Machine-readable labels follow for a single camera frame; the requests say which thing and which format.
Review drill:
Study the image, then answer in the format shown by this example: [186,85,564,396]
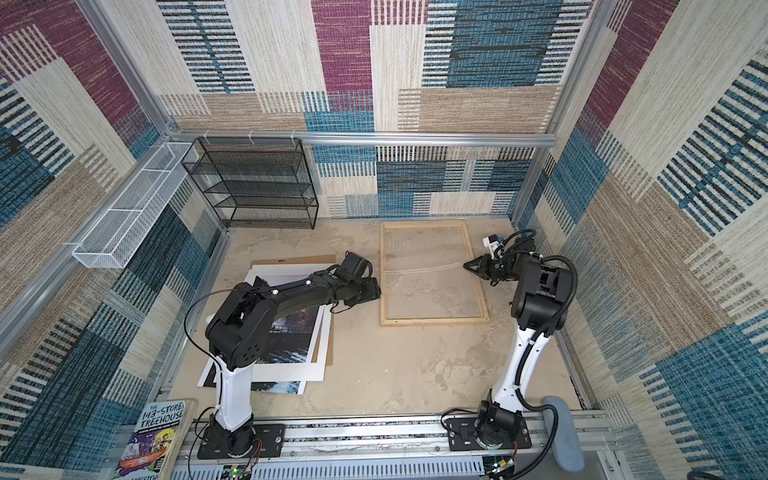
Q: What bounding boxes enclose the black wire mesh shelf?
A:
[181,136,319,229]

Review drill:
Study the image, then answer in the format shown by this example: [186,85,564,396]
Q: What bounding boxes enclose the white wire mesh basket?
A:
[72,142,191,269]

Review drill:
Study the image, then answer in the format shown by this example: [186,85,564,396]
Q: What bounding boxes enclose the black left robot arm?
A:
[205,251,381,458]

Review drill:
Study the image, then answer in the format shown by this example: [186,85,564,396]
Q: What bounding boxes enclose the white bordered dark photo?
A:
[197,281,325,396]

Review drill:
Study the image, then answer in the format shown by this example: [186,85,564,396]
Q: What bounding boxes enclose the aluminium front rail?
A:
[167,410,613,480]

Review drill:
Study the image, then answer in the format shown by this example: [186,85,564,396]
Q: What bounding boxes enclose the colourful treehouse book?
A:
[112,400,187,480]

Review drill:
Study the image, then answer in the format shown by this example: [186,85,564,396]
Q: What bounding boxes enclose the light wooden picture frame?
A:
[379,219,490,328]

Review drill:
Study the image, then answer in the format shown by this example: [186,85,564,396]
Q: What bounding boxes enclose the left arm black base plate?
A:
[195,422,285,460]

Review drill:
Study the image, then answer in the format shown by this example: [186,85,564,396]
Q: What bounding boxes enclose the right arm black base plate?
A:
[442,416,532,452]

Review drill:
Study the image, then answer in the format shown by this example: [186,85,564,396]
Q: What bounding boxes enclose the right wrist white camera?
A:
[483,234,505,260]

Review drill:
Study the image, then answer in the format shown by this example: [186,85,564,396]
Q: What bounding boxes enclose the grey blue padded object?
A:
[543,396,585,473]

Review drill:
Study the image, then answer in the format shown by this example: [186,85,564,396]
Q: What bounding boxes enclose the white photo mat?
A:
[206,263,338,384]

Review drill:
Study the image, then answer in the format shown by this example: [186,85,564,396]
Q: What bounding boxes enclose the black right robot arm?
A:
[463,229,578,449]

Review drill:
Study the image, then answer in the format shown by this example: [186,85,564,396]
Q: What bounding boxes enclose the brown cardboard backing board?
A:
[250,254,338,367]

